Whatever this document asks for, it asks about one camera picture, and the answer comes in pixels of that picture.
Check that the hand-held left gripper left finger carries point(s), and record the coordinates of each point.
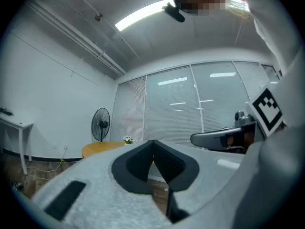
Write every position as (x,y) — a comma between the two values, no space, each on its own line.
(100,199)

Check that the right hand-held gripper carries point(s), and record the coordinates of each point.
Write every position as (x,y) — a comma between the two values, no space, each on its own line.
(267,108)

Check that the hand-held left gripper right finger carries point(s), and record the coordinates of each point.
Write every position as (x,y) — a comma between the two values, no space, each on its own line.
(209,173)

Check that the glass partition with blinds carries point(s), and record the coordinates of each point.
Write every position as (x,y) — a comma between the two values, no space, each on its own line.
(171,108)

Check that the round wooden table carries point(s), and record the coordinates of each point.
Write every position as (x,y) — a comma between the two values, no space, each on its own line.
(100,148)

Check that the potted pink flowers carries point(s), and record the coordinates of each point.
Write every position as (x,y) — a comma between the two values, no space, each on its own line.
(128,139)

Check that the black standing fan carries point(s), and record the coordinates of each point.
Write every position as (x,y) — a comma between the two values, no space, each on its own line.
(102,123)

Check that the white desk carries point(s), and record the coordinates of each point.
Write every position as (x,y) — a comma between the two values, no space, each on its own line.
(14,123)

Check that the black equipment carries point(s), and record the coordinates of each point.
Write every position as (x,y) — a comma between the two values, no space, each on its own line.
(6,111)

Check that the long ceiling light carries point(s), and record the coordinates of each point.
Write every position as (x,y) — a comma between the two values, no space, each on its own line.
(143,13)

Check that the white ceiling pipes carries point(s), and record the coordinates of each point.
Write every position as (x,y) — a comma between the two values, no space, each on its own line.
(71,35)

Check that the black head-mounted camera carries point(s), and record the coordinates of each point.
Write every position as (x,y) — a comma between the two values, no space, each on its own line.
(175,13)

